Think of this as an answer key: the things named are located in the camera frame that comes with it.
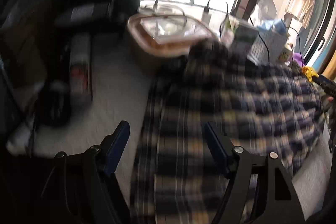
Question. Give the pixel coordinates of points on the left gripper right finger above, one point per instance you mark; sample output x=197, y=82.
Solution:
x=275, y=199

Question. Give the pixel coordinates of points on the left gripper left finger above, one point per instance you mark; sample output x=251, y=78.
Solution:
x=83, y=188

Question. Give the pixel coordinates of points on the plaid blue beige pants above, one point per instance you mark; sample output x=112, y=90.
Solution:
x=267, y=108

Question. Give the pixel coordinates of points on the yellow plastic bag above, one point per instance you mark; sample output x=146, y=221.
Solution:
x=310, y=73

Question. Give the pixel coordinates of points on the purple folded cloth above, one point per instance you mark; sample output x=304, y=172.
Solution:
x=298, y=58

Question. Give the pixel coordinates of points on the white perforated storage basket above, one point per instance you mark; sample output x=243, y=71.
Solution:
x=267, y=47

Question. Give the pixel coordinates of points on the white green carton box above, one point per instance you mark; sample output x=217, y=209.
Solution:
x=237, y=35

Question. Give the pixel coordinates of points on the clear plastic food container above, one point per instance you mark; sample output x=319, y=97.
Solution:
x=166, y=32

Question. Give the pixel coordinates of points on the white tissue plastic bag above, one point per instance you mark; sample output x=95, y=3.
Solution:
x=264, y=10

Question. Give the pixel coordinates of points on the hanging beige clothes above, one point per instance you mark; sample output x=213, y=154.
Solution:
x=302, y=3

